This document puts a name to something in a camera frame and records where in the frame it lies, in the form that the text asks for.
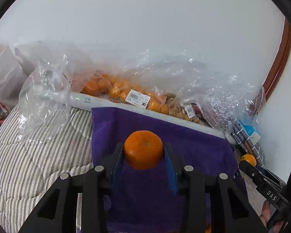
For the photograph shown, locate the small orange tangerine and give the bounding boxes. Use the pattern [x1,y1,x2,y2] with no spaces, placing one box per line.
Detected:
[241,154,256,167]

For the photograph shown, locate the large orange tangerine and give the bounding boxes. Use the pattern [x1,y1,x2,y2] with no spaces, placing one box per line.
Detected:
[124,130,163,170]

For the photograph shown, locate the person's right hand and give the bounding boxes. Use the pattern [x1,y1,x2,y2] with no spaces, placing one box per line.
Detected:
[259,200,284,233]

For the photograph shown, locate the blue white tissue pack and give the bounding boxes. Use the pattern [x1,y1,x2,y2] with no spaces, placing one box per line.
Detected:
[240,122,261,145]

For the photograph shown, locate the grey checked folded cloth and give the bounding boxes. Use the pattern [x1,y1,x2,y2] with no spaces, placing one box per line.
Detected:
[231,121,265,168]

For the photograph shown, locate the striped grey white quilt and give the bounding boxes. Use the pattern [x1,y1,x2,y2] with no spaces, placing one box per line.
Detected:
[0,107,92,232]

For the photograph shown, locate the purple towel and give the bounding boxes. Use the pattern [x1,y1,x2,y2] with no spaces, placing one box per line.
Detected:
[91,107,248,233]

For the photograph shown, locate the large clear plastic wrap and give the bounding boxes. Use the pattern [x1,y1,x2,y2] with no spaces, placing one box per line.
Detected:
[67,50,264,131]

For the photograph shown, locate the bag of brown longans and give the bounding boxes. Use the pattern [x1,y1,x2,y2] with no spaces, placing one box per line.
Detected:
[168,103,202,124]

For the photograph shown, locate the clear plastic bag left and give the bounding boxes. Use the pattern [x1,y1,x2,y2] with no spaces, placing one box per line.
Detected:
[18,55,71,143]

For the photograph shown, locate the white long box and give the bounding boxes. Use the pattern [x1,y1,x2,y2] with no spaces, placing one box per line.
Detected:
[40,90,236,145]

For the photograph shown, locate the bag of small oranges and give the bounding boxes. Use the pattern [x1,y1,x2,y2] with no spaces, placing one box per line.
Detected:
[82,72,169,114]

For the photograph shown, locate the white paper bag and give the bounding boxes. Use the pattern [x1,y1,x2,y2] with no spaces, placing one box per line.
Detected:
[0,47,28,111]

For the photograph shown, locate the brown wooden door frame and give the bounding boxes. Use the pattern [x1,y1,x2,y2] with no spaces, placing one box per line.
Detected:
[249,18,291,114]

